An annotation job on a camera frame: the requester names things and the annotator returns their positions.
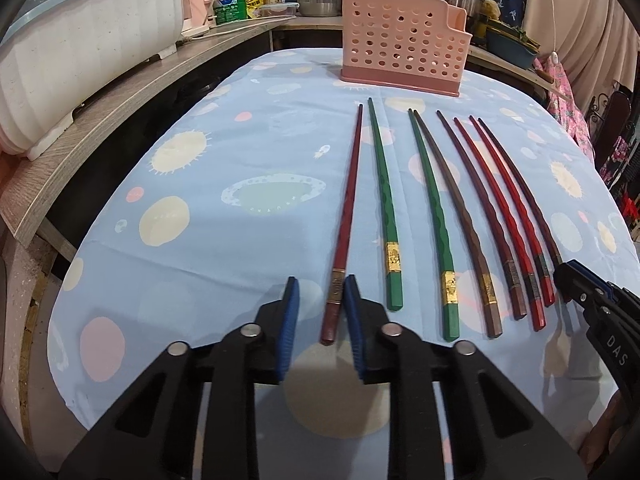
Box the green chopstick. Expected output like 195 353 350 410
407 108 461 343
367 97 405 311

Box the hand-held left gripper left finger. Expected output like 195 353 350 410
57 276 301 480

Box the white hanging cord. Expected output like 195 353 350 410
544 0 562 63

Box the steel pot with lid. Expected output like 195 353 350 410
296 0 344 19

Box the brown chopstick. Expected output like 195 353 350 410
413 110 503 338

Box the pink floral cloth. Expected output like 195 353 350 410
532 52 601 161

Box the green can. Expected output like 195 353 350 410
214 0 249 27

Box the beige curtain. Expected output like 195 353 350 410
522 0 640 111

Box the maroon chopstick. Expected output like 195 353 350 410
436 110 528 321

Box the dark purple chopstick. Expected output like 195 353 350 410
478 117 568 276

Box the blue planet print tablecloth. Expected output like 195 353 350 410
47 47 633 480

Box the pink perforated utensil holder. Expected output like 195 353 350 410
340 0 473 98

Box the blue basin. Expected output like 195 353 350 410
484 22 542 70

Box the clear food container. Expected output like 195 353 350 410
257 2 301 18

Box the black metal frame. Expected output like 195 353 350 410
587 82 638 183

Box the white cable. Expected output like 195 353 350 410
179 14 301 43

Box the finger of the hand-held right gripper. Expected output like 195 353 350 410
554 261 623 331
575 260 640 303

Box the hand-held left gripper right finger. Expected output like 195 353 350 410
341 275 588 480

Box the dark red chopstick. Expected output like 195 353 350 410
319 104 365 346

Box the bright red chopstick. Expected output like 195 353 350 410
468 115 557 307
453 117 547 332

